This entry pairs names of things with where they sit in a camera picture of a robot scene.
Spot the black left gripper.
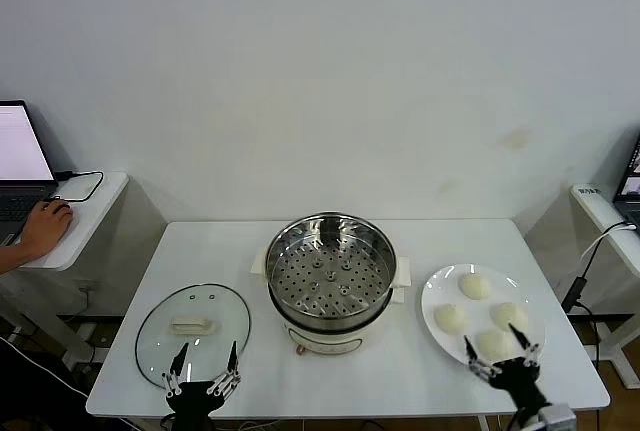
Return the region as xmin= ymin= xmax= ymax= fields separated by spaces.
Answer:
xmin=161 ymin=340 xmax=242 ymax=431

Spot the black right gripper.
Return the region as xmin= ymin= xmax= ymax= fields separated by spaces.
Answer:
xmin=463 ymin=322 xmax=550 ymax=416

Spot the white steamed baozi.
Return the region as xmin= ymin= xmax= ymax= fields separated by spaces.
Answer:
xmin=477 ymin=329 xmax=516 ymax=361
xmin=493 ymin=302 xmax=530 ymax=333
xmin=458 ymin=273 xmax=494 ymax=301
xmin=433 ymin=303 xmax=470 ymax=336

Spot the glass lid with cream handle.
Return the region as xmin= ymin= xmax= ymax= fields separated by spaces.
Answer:
xmin=134 ymin=282 xmax=252 ymax=391

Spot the person's bare forearm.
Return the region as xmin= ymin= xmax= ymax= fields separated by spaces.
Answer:
xmin=0 ymin=240 xmax=36 ymax=275

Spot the stainless steel steamer basket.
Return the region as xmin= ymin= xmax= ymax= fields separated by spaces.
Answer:
xmin=264 ymin=210 xmax=400 ymax=323

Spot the person's bare hand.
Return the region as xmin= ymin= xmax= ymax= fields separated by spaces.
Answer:
xmin=22 ymin=199 xmax=75 ymax=258

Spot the white round plate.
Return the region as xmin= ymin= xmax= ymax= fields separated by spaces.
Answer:
xmin=420 ymin=263 xmax=548 ymax=376

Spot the cream electric cooker base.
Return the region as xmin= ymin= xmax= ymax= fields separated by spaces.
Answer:
xmin=248 ymin=246 xmax=414 ymax=356

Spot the white side table with label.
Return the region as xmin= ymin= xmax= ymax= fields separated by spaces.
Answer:
xmin=571 ymin=183 xmax=640 ymax=387

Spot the laptop showing video windows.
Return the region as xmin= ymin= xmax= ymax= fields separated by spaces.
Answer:
xmin=613 ymin=133 xmax=640 ymax=230

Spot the laptop with blank screen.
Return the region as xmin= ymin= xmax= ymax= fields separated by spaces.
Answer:
xmin=0 ymin=99 xmax=60 ymax=248

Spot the black cable adapter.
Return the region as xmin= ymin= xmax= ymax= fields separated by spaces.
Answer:
xmin=560 ymin=275 xmax=589 ymax=315

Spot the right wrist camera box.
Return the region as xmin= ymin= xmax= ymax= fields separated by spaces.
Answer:
xmin=542 ymin=403 xmax=576 ymax=431

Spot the white laptop cable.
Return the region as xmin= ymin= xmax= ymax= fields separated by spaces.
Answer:
xmin=583 ymin=220 xmax=639 ymax=267

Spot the black laptop cable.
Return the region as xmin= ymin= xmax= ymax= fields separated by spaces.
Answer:
xmin=53 ymin=169 xmax=105 ymax=202

